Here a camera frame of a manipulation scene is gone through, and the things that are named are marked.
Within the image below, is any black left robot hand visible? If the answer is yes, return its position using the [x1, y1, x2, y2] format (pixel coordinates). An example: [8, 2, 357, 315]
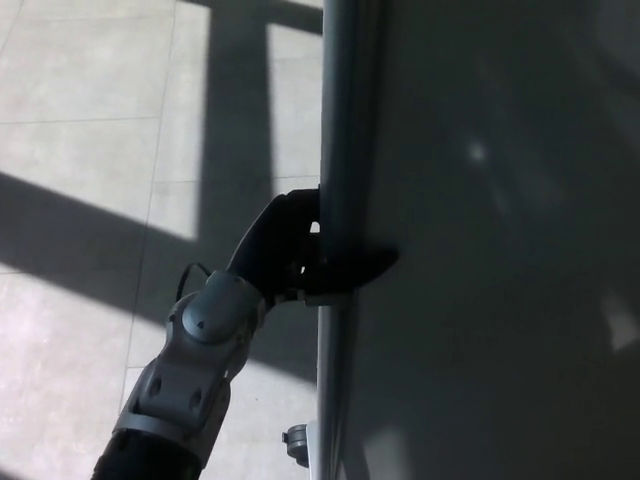
[227, 184, 400, 308]

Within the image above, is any grey caster wheel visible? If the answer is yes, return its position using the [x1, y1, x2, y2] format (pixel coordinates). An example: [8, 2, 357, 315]
[280, 422, 309, 469]

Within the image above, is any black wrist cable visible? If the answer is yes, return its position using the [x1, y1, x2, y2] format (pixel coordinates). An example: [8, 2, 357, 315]
[175, 262, 212, 302]

